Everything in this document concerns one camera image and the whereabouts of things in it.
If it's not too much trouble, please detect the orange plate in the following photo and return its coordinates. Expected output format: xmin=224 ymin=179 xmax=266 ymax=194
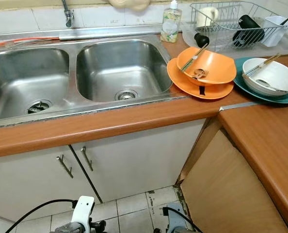
xmin=166 ymin=57 xmax=235 ymax=101

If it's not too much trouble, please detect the green-banded wooden chopstick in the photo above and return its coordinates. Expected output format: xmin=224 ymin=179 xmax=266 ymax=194
xmin=182 ymin=45 xmax=210 ymax=73
xmin=180 ymin=44 xmax=208 ymax=72

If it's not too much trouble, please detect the beige hanging kitchen item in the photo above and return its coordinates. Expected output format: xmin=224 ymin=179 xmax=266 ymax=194
xmin=108 ymin=0 xmax=151 ymax=13

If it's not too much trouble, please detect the double stainless steel sink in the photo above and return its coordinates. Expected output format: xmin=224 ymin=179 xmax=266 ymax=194
xmin=0 ymin=33 xmax=189 ymax=129

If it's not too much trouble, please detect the white cabinet door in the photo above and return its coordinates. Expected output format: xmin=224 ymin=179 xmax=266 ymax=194
xmin=70 ymin=119 xmax=208 ymax=202
xmin=0 ymin=145 xmax=104 ymax=223

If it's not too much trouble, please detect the chrome sink faucet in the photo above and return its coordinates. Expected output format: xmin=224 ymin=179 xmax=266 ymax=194
xmin=61 ymin=0 xmax=75 ymax=29

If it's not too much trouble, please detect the clear soap pump bottle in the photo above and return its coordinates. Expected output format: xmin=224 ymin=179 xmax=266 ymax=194
xmin=160 ymin=0 xmax=184 ymax=44

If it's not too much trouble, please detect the grey drying mat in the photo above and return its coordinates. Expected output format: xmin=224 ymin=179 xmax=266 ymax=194
xmin=180 ymin=17 xmax=288 ymax=56

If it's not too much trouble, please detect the small black cup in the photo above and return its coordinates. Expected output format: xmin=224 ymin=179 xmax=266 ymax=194
xmin=193 ymin=32 xmax=211 ymax=49

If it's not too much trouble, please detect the cream mug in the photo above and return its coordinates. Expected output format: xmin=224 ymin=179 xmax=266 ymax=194
xmin=195 ymin=6 xmax=219 ymax=28

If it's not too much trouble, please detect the wooden cabinet door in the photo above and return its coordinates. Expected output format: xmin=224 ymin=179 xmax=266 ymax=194
xmin=177 ymin=128 xmax=288 ymax=233

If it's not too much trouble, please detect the teal plate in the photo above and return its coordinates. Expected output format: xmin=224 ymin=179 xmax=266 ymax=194
xmin=232 ymin=56 xmax=288 ymax=105

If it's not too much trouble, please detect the black bottle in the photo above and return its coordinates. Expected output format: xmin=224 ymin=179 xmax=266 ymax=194
xmin=232 ymin=14 xmax=266 ymax=48

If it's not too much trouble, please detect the white bowl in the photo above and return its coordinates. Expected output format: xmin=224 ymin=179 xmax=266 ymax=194
xmin=241 ymin=57 xmax=288 ymax=97

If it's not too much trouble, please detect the white cutlery holder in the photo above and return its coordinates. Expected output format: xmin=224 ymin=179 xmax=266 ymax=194
xmin=261 ymin=15 xmax=288 ymax=48

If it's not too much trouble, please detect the metal cabinet handle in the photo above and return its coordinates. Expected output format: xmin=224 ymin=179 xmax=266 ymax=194
xmin=80 ymin=146 xmax=93 ymax=172
xmin=56 ymin=154 xmax=73 ymax=179

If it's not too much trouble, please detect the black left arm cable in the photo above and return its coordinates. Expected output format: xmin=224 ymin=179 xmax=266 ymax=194
xmin=4 ymin=199 xmax=78 ymax=233

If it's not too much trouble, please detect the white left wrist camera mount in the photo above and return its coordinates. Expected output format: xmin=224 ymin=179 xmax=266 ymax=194
xmin=72 ymin=195 xmax=96 ymax=233

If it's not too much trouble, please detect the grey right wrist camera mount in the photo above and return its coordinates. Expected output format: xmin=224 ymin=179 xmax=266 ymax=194
xmin=165 ymin=203 xmax=186 ymax=233

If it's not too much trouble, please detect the wire dish rack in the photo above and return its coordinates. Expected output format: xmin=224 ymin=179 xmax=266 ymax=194
xmin=188 ymin=1 xmax=288 ymax=52

